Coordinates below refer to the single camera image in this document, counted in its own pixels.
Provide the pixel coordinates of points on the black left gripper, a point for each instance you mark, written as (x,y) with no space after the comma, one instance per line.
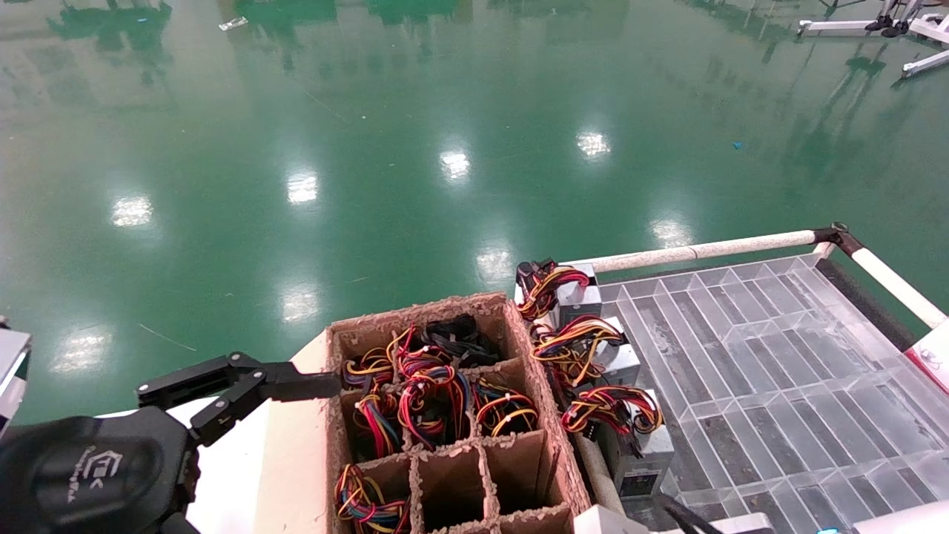
(96,475)

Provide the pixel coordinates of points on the white table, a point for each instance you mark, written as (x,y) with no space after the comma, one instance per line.
(222,475)

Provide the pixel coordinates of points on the brown cardboard divider box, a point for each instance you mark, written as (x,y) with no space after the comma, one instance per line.
(534,475)

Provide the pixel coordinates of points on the white floor scrap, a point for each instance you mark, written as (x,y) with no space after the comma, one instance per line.
(233,24)

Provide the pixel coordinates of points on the clear acrylic divider tray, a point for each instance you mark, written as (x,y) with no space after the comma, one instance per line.
(778,386)

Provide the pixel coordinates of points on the red white label sign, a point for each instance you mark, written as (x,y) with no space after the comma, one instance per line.
(933,356)

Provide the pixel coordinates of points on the white grey camera housing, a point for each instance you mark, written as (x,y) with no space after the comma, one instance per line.
(11,371)

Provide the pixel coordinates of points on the white pipe rack frame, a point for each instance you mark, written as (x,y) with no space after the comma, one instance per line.
(704,251)

